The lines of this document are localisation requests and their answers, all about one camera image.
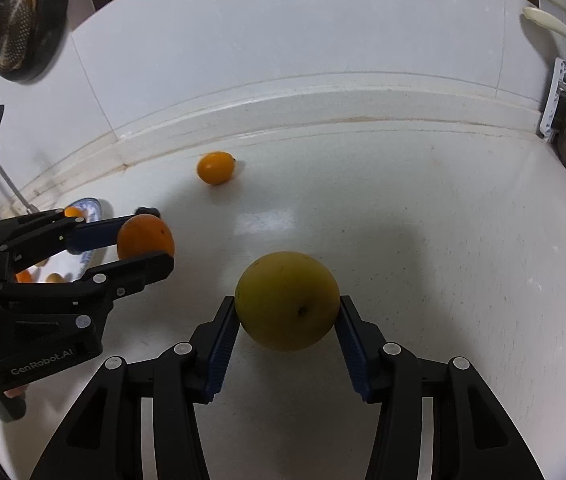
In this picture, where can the yellow green pear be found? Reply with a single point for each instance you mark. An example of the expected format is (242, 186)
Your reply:
(287, 301)

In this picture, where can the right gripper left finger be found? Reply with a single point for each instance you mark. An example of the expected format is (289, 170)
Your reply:
(100, 436)

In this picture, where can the brown longan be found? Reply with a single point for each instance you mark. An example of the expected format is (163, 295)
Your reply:
(55, 278)

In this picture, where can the brass perforated strainer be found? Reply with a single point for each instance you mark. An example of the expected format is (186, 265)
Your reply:
(17, 24)

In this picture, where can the small orange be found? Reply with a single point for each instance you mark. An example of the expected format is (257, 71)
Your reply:
(216, 168)
(73, 212)

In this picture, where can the large orange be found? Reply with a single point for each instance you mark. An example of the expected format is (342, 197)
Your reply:
(24, 277)

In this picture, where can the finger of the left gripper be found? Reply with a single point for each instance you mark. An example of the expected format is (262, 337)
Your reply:
(122, 278)
(88, 236)

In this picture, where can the dark plum far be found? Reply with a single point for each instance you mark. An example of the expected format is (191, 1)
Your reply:
(148, 210)

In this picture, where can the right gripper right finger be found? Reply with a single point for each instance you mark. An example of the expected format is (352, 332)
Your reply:
(474, 438)

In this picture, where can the blue white porcelain plate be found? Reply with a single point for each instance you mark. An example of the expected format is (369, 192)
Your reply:
(69, 265)

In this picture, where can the person left hand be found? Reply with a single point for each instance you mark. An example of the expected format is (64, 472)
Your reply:
(13, 393)

